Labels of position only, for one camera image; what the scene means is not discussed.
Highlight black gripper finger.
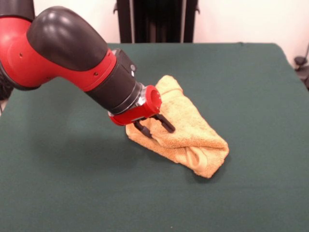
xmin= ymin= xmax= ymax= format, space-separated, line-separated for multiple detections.
xmin=133 ymin=120 xmax=153 ymax=139
xmin=153 ymin=113 xmax=176 ymax=133

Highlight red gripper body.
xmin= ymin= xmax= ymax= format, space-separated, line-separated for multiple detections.
xmin=108 ymin=85 xmax=162 ymax=126

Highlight orange terry towel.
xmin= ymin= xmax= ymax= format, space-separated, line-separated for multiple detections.
xmin=125 ymin=75 xmax=229 ymax=179

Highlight dark green table cloth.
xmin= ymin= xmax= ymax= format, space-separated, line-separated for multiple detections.
xmin=0 ymin=43 xmax=309 ymax=232

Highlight black stand base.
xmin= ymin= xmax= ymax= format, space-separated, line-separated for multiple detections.
xmin=294 ymin=56 xmax=307 ymax=71

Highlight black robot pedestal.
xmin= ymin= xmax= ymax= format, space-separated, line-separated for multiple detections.
xmin=112 ymin=0 xmax=201 ymax=44

